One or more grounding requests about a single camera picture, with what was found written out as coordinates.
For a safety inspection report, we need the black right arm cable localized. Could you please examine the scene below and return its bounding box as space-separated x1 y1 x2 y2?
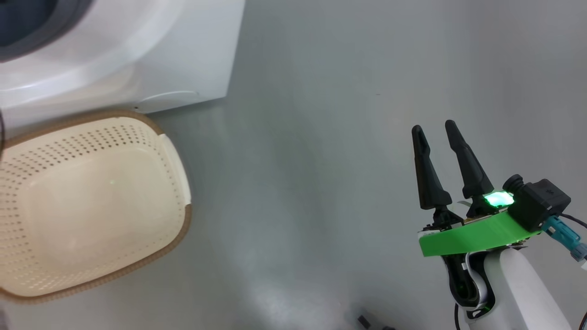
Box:
441 251 497 330

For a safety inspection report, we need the round white filter cover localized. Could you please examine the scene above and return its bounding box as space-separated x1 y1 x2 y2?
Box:
137 90 203 114

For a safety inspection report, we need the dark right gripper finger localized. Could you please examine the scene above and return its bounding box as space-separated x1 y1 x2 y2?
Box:
444 120 495 200
411 125 453 211

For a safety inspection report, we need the teal right camera cable plug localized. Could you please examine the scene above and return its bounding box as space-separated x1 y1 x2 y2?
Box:
543 215 587 263

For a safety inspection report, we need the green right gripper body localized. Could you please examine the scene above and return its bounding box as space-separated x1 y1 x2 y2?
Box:
418 190 543 258

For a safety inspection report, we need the white front-load washing machine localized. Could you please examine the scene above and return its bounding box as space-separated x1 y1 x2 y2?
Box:
0 0 246 134

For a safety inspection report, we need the cream perforated laundry basket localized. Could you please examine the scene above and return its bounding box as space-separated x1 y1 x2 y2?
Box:
0 110 193 304

